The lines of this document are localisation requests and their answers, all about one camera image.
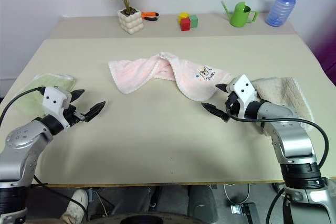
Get light green folded towel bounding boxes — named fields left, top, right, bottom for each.
left=10, top=72, right=77, bottom=116

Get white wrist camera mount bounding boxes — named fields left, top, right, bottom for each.
left=227, top=74, right=260, bottom=104
left=41, top=86, right=72, bottom=125

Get black metal bracket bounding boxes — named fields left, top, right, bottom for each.
left=229, top=202, right=264, bottom=224

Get blue plastic spray bottle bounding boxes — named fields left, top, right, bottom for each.
left=254, top=0, right=300, bottom=27

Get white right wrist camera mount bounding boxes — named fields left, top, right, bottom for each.
left=227, top=74, right=260, bottom=104

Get pink towel with embroidery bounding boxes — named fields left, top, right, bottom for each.
left=107, top=51, right=233, bottom=102

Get green toy cube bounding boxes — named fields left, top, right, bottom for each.
left=188, top=14, right=199, bottom=29

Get orange and black pliers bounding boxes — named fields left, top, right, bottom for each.
left=141, top=11, right=160, bottom=22

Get red toy cube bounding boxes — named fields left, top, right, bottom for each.
left=180, top=18, right=191, bottom=32

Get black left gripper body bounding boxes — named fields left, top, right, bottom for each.
left=62, top=94, right=87, bottom=128

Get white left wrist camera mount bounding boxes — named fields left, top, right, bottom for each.
left=41, top=86, right=72, bottom=125

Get white sneaker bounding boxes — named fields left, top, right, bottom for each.
left=60, top=188, right=89, bottom=222

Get beige folded towel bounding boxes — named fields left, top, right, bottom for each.
left=250, top=76, right=315, bottom=137

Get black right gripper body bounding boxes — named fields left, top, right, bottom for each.
left=224, top=91, right=247, bottom=119

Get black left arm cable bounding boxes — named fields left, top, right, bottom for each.
left=0, top=86, right=45, bottom=127

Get yellow toy block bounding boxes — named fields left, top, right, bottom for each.
left=177, top=12, right=191, bottom=24

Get white bubble plant pot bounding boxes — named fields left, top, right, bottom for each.
left=117, top=7, right=145, bottom=35

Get black floor cable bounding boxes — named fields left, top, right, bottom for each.
left=31, top=175, right=89, bottom=224

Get green watering can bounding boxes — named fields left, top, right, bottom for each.
left=222, top=1, right=260, bottom=28

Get black cable under right arm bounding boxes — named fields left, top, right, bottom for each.
left=264, top=186, right=288, bottom=224

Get white cable loop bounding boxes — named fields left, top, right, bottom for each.
left=223, top=183, right=250, bottom=207

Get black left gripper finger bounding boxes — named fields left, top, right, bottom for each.
left=83, top=100, right=107, bottom=123
left=70, top=89, right=86, bottom=103

